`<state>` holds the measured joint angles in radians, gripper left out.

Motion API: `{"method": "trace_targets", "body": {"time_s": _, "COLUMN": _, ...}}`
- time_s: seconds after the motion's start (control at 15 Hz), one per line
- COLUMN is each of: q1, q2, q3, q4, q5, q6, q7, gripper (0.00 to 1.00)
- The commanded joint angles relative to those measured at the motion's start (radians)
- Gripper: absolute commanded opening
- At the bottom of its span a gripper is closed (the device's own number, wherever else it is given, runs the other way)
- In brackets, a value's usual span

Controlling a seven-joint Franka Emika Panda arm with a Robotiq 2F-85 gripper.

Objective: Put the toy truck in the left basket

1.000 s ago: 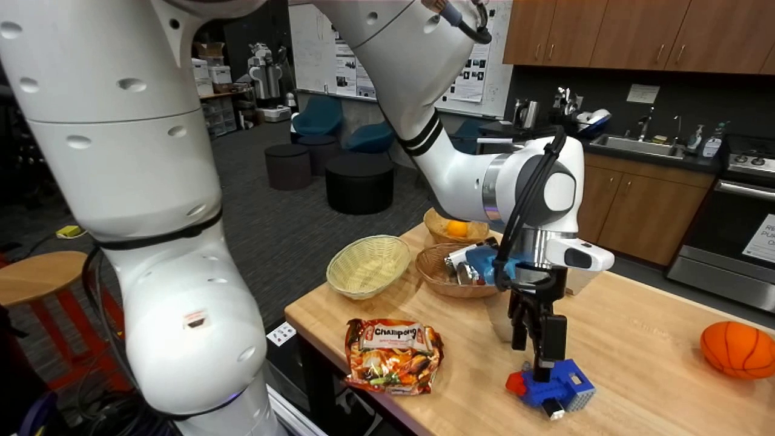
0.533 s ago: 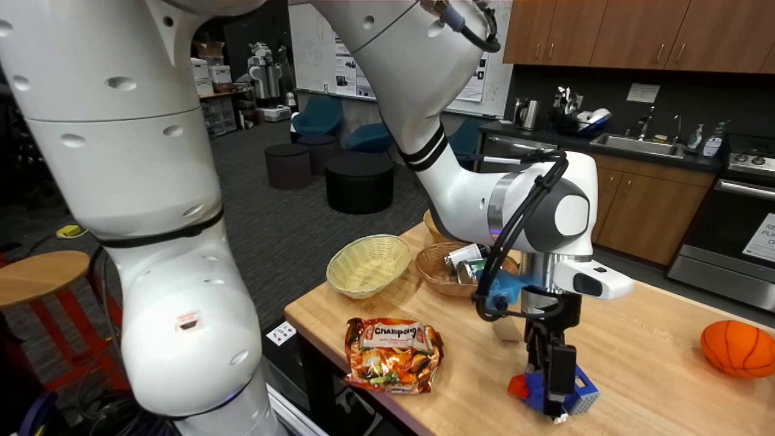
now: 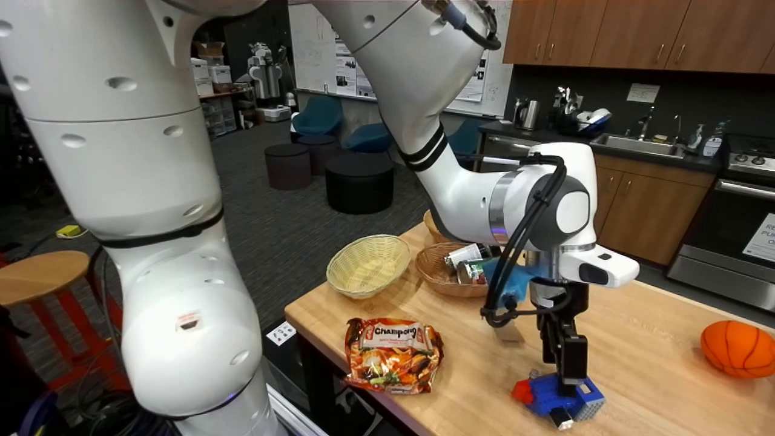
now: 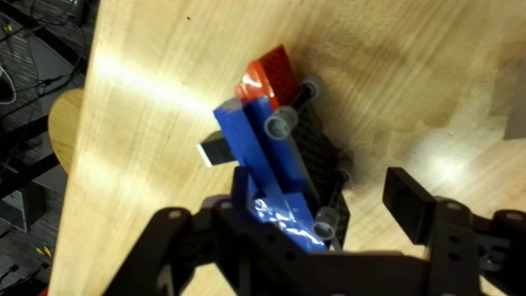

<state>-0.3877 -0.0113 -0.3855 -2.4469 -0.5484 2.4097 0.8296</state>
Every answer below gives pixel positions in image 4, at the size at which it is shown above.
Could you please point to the blue toy block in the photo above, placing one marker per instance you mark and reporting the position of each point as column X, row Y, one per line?
column 257, row 137

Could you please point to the round wooden stool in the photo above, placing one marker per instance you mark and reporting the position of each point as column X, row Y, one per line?
column 64, row 132

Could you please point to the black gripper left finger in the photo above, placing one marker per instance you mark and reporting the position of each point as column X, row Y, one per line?
column 191, row 257

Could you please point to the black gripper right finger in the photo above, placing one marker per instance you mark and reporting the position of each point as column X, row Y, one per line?
column 465, row 252

